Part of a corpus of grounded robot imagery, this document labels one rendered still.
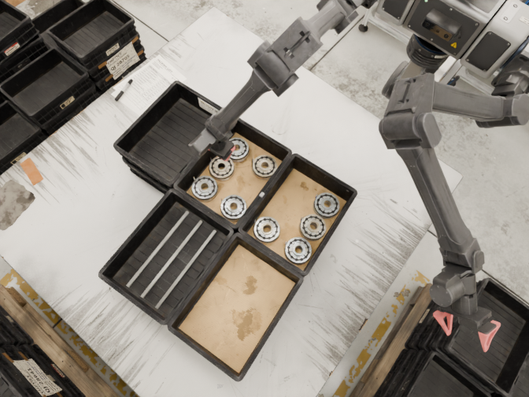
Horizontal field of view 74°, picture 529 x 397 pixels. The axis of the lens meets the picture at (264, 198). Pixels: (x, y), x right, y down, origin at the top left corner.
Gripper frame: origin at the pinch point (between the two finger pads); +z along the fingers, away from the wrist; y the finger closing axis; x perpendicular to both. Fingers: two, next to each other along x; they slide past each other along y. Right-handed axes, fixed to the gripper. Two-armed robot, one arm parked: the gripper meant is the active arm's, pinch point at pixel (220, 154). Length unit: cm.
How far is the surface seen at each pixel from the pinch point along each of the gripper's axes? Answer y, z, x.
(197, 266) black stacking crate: 16.3, 11.8, -38.4
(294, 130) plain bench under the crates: 9, 30, 40
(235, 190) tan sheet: 9.3, 13.6, -5.1
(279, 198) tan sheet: 25.6, 14.7, 2.6
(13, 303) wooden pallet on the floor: -67, 73, -110
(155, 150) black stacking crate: -29.0, 12.0, -10.4
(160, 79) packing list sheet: -61, 26, 24
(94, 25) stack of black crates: -135, 45, 39
